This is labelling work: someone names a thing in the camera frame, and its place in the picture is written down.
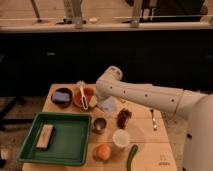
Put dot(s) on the green cucumber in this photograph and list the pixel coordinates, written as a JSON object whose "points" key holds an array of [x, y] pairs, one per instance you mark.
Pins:
{"points": [[131, 155]]}

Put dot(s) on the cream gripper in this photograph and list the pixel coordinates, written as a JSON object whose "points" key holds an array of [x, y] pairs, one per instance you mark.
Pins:
{"points": [[92, 102]]}

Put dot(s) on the silver fork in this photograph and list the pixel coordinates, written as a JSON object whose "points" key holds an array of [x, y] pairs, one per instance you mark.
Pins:
{"points": [[153, 120]]}

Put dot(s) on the orange fruit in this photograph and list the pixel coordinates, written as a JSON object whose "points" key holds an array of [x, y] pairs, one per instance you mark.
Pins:
{"points": [[103, 152]]}

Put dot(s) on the blue sponge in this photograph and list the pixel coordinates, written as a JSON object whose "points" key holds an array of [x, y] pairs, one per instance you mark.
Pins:
{"points": [[60, 97]]}

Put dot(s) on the wooden block sponge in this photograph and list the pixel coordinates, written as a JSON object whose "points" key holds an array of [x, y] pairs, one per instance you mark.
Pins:
{"points": [[45, 135]]}

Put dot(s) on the grey cloth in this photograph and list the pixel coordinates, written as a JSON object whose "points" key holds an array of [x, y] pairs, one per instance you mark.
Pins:
{"points": [[108, 105]]}

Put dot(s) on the orange bowl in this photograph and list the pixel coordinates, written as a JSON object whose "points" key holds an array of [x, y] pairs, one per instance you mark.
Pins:
{"points": [[89, 92]]}

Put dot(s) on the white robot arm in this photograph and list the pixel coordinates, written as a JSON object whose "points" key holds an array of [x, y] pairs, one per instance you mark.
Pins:
{"points": [[194, 106]]}

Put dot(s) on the dark brown bowl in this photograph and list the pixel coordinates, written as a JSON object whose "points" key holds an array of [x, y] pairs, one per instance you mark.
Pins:
{"points": [[63, 104]]}

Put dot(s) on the green plastic tray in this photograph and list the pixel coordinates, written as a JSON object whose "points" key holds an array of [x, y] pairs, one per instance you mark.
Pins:
{"points": [[68, 143]]}

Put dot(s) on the small metal cup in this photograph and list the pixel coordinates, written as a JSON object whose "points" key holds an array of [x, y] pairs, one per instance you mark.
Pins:
{"points": [[99, 125]]}

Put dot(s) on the white round cup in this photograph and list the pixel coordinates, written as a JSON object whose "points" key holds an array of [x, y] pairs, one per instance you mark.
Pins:
{"points": [[121, 138]]}

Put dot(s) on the black office chair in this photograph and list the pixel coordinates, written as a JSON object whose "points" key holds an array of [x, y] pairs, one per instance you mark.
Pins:
{"points": [[17, 99]]}

